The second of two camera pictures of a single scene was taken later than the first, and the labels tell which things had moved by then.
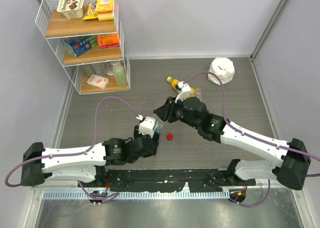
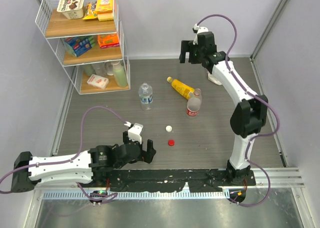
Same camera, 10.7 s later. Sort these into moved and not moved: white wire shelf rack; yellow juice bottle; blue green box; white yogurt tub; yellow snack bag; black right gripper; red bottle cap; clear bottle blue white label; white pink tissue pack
Moved: clear bottle blue white label; red bottle cap; black right gripper
Not moved: white wire shelf rack; blue green box; yellow juice bottle; yellow snack bag; white pink tissue pack; white yogurt tub
